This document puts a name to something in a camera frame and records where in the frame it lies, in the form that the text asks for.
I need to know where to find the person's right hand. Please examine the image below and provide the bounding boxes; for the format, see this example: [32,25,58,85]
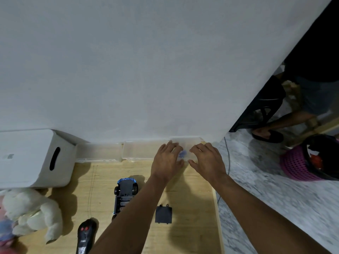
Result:
[188,142,229,185]

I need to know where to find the person's left hand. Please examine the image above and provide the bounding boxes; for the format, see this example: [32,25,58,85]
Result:
[151,140,185,183]

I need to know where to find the clear plastic box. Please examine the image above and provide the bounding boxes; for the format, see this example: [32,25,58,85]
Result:
[75,142,123,163]
[121,140,170,162]
[169,137,206,164]

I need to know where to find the person's left forearm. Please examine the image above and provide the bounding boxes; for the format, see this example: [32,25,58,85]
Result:
[89,175,170,254]

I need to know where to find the person's right forearm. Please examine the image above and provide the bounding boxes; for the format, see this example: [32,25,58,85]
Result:
[211,174,333,254]

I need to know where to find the black battery cover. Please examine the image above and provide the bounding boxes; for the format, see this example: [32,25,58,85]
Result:
[155,204,173,225]

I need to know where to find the blue toy car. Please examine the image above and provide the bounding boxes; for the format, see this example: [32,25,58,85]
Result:
[112,178,139,220]

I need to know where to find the black slipper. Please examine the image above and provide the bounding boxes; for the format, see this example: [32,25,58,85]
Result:
[251,129,284,144]

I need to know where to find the black plastic chair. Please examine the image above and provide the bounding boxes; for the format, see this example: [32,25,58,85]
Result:
[229,75,287,133]

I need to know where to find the pink plastic basket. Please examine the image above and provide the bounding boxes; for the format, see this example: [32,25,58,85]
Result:
[280,143,339,182]

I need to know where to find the black remote control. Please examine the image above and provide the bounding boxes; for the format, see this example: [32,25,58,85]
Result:
[76,218,97,254]

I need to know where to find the black bag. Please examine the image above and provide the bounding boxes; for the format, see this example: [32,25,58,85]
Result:
[301,134,339,181]

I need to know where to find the white storage bin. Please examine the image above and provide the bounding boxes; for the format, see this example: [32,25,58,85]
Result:
[0,129,78,189]

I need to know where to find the white plush toy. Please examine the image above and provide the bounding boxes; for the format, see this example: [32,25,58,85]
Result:
[0,188,63,245]

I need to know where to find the pink and blue plush toy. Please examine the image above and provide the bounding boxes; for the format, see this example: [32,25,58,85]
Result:
[0,207,17,248]

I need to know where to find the thin grey cable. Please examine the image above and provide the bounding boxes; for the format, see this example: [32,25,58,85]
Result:
[217,137,232,204]

